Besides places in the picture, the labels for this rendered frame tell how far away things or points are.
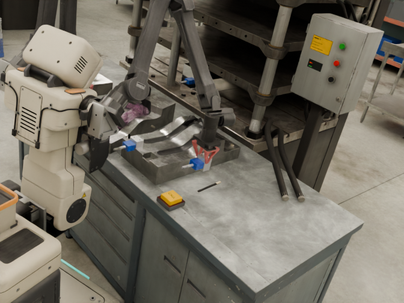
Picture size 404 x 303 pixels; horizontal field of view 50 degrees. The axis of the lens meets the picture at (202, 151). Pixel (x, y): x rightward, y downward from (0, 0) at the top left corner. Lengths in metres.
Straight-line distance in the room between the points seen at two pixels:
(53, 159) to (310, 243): 0.99
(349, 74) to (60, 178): 1.33
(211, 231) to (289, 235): 0.31
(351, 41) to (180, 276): 1.27
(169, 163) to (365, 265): 1.73
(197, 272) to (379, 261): 1.72
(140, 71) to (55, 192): 0.55
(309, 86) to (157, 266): 1.12
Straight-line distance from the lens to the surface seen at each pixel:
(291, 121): 2.72
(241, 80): 2.44
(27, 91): 1.53
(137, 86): 1.47
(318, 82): 2.22
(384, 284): 3.05
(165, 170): 1.79
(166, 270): 1.93
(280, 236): 1.70
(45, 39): 1.55
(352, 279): 2.96
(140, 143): 1.87
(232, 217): 1.71
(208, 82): 1.64
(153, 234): 1.91
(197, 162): 1.73
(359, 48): 2.10
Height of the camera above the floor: 1.82
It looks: 29 degrees down
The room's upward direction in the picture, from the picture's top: 11 degrees clockwise
